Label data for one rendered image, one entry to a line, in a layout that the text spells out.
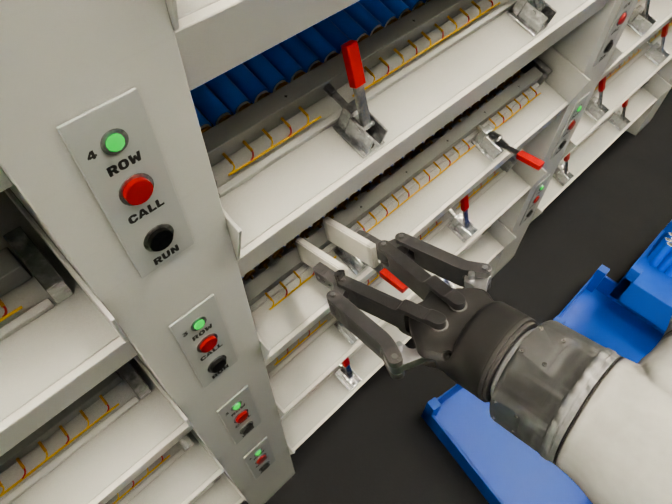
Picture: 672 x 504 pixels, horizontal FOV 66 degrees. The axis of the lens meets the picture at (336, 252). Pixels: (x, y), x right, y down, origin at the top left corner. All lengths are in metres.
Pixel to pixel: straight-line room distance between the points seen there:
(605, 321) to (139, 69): 1.15
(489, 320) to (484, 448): 0.70
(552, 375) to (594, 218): 1.11
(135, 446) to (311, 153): 0.32
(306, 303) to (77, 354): 0.27
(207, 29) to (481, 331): 0.27
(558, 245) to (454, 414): 0.52
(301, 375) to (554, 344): 0.44
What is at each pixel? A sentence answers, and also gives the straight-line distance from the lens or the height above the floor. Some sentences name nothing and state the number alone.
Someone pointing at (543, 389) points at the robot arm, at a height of 0.69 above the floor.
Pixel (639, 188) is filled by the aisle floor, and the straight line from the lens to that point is 1.60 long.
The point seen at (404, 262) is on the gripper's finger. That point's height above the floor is 0.62.
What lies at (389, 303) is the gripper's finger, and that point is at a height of 0.63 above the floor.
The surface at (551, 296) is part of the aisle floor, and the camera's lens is 1.28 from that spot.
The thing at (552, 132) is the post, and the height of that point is 0.44.
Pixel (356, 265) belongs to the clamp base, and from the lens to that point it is 0.60.
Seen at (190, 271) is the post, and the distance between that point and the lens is 0.37.
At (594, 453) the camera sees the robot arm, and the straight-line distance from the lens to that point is 0.38.
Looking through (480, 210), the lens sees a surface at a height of 0.33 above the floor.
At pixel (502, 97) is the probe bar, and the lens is 0.80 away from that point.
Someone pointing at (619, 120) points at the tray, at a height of 0.15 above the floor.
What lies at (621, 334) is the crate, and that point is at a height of 0.00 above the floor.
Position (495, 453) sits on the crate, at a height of 0.00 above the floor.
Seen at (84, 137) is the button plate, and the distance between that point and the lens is 0.27.
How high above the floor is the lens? 1.02
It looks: 55 degrees down
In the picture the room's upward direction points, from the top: straight up
